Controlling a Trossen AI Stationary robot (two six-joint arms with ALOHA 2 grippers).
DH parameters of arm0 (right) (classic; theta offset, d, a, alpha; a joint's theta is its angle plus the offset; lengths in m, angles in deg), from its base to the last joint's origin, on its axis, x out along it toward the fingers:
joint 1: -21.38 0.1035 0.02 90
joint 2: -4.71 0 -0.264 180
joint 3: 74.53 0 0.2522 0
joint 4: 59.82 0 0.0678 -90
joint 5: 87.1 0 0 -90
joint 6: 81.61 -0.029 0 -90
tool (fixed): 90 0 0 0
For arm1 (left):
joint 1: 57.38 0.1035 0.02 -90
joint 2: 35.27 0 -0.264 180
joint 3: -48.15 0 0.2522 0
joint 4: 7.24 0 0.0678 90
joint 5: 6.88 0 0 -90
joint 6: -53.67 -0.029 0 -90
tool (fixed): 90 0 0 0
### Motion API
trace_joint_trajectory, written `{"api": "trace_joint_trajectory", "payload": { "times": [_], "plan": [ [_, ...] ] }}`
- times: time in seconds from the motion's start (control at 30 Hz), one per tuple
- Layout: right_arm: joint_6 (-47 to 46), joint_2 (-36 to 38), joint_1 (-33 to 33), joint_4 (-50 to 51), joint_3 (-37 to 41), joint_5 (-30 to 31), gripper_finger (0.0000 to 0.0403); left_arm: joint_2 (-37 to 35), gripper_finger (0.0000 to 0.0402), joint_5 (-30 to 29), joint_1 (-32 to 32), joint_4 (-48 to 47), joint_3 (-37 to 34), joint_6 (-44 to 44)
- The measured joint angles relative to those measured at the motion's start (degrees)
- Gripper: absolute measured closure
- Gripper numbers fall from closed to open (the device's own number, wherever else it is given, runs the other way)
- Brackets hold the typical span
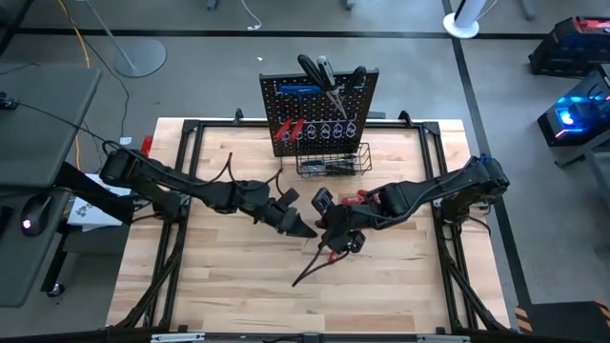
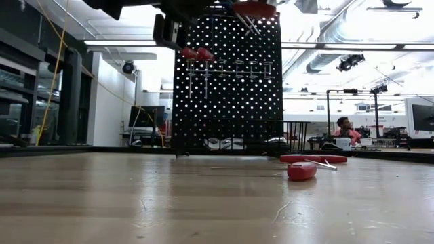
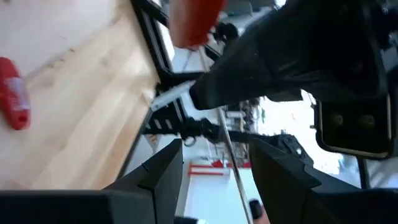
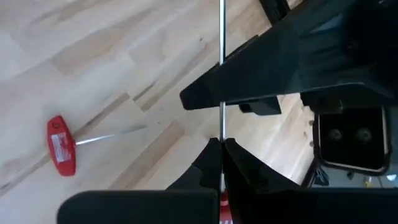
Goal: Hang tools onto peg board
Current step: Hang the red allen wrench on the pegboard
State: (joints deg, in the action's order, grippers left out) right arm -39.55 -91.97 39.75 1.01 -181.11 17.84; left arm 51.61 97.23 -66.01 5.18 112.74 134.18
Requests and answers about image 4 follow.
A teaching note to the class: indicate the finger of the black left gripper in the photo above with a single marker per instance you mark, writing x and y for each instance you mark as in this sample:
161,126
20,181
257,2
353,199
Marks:
261,106
273,62

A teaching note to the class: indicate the small dark clamp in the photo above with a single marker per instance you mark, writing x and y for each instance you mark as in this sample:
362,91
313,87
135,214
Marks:
321,177

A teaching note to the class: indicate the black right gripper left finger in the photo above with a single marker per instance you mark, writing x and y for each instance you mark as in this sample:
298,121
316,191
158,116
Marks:
140,208

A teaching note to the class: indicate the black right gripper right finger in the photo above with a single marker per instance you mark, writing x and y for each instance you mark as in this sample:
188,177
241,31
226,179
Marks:
295,208

